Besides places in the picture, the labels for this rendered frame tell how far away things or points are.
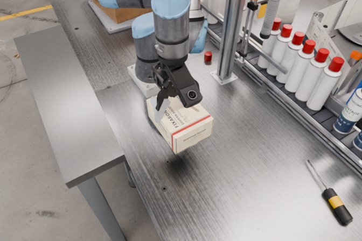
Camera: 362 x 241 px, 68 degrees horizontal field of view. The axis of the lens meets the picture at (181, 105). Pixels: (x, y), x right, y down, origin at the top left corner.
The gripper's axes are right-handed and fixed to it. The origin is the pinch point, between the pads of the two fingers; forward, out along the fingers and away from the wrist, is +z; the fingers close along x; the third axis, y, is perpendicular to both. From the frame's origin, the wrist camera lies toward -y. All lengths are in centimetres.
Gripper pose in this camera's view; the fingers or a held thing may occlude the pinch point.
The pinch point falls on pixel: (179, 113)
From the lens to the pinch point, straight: 76.0
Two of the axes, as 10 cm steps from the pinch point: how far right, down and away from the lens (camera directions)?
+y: -5.3, -6.2, 5.8
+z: 0.1, 6.8, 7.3
